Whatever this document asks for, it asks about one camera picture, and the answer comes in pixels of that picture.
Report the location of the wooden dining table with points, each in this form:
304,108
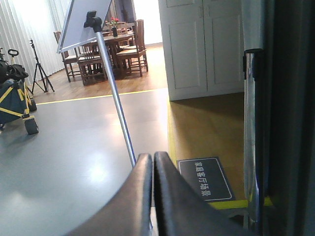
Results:
108,47

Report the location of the wooden dining chair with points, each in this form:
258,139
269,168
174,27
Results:
133,60

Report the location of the silver sign stand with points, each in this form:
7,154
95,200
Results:
82,25

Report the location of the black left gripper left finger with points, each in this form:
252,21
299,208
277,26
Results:
128,211

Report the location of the black yellow folding wagon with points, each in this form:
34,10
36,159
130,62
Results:
15,101

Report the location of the chrome stanchion post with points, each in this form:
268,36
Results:
252,172

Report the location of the white cabinet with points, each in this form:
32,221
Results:
203,44

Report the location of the white fridge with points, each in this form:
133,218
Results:
285,111

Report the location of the dark floor label sign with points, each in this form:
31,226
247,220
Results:
207,178

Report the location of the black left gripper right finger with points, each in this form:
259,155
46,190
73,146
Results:
180,211

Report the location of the black tripod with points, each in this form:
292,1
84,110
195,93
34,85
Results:
38,68

